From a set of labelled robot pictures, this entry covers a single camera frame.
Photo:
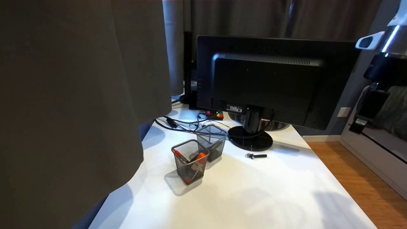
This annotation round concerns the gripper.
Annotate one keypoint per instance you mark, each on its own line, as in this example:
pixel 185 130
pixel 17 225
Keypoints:
pixel 389 68

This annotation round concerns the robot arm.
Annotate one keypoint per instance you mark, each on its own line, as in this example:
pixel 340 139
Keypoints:
pixel 393 38

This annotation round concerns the small black object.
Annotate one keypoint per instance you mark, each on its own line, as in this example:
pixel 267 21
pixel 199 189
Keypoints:
pixel 258 156

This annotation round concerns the empty black mesh basket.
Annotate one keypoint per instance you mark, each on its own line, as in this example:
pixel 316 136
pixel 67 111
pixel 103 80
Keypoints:
pixel 212 141

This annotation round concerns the black mesh basket with markers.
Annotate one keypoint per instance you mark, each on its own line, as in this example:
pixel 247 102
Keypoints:
pixel 190 162

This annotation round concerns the white low cabinet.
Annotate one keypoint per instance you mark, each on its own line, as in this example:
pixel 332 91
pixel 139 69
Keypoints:
pixel 372 156

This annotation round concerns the black computer monitor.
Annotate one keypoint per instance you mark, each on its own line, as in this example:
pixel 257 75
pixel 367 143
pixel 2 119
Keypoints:
pixel 270 82

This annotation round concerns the row of grey curtains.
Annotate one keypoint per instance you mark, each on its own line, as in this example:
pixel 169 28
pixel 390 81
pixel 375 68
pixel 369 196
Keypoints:
pixel 238 17

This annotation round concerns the colourful puzzle cube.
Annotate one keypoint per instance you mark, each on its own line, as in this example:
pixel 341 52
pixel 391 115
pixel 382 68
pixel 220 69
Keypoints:
pixel 215 115

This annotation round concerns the black upright stand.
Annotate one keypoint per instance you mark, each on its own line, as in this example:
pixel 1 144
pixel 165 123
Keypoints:
pixel 188 70

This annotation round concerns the orange marker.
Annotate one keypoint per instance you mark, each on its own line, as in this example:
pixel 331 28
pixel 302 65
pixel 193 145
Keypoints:
pixel 179 155
pixel 197 159

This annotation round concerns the dark grey curtain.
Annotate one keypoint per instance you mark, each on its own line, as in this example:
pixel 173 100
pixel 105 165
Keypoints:
pixel 73 95

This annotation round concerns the white wall socket plate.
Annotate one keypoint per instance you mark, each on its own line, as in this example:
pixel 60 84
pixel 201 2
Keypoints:
pixel 343 112

